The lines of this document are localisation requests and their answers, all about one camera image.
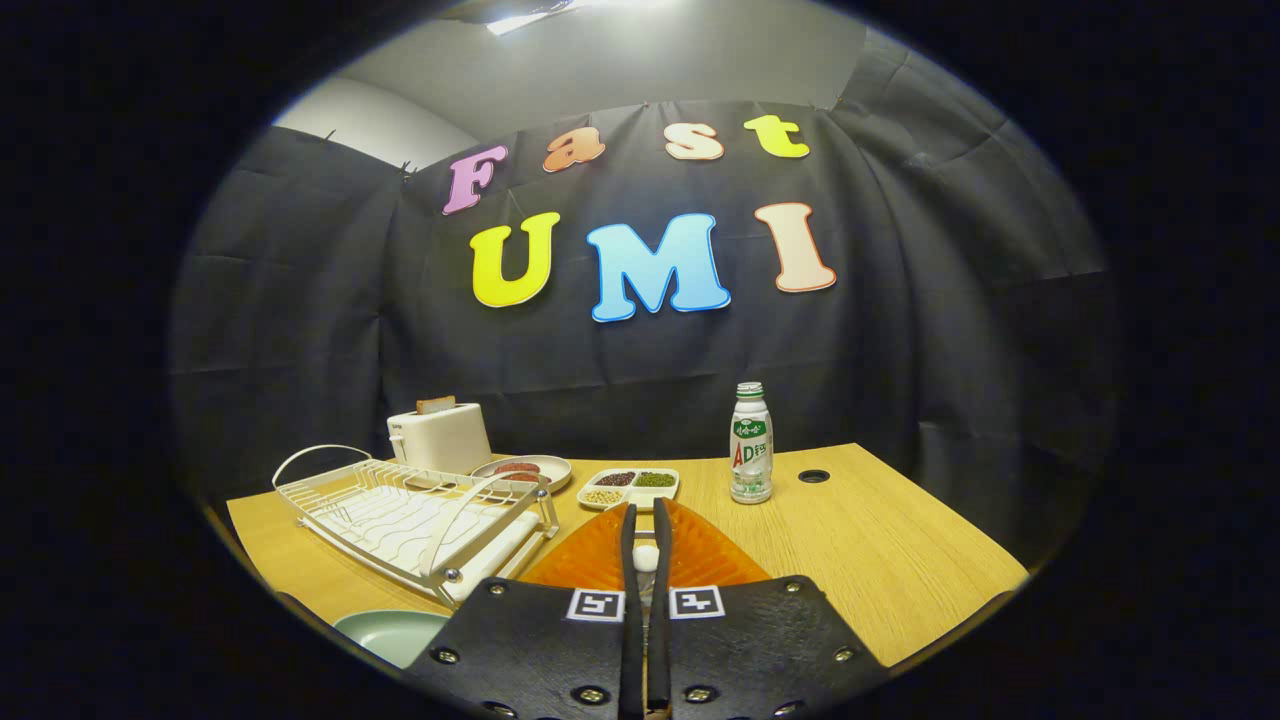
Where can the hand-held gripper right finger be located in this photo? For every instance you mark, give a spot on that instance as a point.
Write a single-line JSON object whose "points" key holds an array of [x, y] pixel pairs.
{"points": [[660, 650]]}

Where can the white divided tray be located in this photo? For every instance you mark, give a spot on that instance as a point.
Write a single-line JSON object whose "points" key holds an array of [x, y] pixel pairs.
{"points": [[650, 492]]}

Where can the pale green plate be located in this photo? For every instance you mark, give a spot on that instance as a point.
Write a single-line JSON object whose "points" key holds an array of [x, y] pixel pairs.
{"points": [[395, 635]]}

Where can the pile of green beans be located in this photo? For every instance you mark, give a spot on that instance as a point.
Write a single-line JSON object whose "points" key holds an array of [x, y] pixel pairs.
{"points": [[655, 479]]}

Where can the white green drink bottle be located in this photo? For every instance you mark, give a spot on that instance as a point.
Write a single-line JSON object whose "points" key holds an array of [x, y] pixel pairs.
{"points": [[751, 450]]}

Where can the brown bread slice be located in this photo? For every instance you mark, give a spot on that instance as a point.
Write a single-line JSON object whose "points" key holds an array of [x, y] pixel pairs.
{"points": [[436, 405]]}

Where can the pile of dark red beans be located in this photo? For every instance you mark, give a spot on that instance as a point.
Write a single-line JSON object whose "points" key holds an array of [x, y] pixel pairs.
{"points": [[616, 478]]}

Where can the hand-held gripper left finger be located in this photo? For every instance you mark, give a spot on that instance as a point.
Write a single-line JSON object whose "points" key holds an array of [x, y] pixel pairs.
{"points": [[630, 650]]}

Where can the white toaster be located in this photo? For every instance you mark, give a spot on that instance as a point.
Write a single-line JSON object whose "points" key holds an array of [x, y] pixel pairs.
{"points": [[445, 440]]}

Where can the pile of yellow soybeans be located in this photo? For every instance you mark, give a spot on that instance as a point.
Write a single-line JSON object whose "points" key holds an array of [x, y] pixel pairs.
{"points": [[602, 496]]}

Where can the white spoon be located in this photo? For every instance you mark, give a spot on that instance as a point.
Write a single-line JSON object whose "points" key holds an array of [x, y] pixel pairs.
{"points": [[646, 557]]}

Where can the black backdrop cloth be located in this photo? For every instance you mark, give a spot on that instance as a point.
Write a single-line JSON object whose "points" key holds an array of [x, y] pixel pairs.
{"points": [[900, 330]]}

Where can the red-brown meat piece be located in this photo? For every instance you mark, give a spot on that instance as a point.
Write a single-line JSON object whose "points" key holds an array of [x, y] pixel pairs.
{"points": [[524, 478], [517, 467]]}

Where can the beige round plate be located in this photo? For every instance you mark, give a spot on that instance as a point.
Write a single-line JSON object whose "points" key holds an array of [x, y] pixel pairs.
{"points": [[556, 467]]}

